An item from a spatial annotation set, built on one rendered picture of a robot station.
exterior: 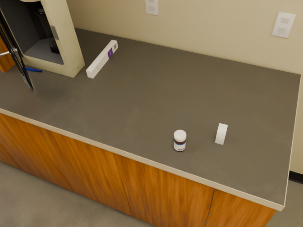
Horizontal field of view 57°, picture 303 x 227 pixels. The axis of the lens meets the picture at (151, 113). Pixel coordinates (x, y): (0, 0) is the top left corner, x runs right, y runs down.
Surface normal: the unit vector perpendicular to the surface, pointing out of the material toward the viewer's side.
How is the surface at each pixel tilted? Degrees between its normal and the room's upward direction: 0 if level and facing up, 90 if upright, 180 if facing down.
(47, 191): 0
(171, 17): 90
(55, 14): 90
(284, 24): 90
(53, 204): 0
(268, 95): 0
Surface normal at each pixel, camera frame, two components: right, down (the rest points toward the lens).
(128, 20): -0.40, 0.71
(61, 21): 0.92, 0.26
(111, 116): -0.06, -0.65
